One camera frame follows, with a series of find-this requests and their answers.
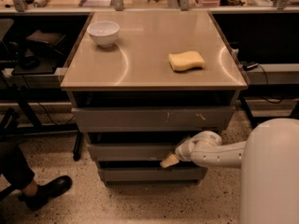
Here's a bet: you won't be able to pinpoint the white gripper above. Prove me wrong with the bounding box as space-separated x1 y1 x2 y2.
160 137 195 168

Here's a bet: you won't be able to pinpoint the grey drawer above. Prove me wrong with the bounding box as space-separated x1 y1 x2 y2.
98 167 207 182
72 106 235 133
87 133 189 161

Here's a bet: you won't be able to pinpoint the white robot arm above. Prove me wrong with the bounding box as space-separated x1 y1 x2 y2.
160 119 299 224

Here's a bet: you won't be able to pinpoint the grey bottom drawer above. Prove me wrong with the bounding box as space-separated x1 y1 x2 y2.
98 167 207 182

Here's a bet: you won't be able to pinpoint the grey top drawer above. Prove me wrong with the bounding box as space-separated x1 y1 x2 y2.
72 106 235 133

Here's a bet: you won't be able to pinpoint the grey drawer cabinet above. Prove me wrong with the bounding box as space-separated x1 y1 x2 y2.
60 10 249 187

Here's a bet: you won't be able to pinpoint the black table leg right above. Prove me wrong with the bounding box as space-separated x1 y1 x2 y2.
239 97 258 128

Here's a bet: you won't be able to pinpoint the black table leg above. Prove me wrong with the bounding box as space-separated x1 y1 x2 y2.
239 97 258 128
73 132 83 161

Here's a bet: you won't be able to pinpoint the black table leg left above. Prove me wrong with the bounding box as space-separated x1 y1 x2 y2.
73 132 83 161

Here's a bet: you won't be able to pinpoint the yellow sponge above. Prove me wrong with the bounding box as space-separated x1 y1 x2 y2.
168 51 206 72

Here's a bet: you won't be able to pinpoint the black power adapter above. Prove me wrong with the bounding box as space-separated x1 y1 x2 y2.
242 62 259 71

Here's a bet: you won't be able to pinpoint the black leather shoe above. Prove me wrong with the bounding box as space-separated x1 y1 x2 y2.
18 175 72 211

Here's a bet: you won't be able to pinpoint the white ceramic bowl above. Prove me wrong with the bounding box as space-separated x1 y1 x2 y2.
87 21 120 48

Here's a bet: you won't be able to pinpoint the person's leg dark trousers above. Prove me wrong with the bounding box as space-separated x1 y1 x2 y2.
0 142 38 197

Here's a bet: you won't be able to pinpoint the dark box on shelf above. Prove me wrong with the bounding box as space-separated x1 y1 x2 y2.
25 30 66 48

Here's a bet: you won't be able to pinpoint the black headphones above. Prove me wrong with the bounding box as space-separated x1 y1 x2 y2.
18 49 40 70

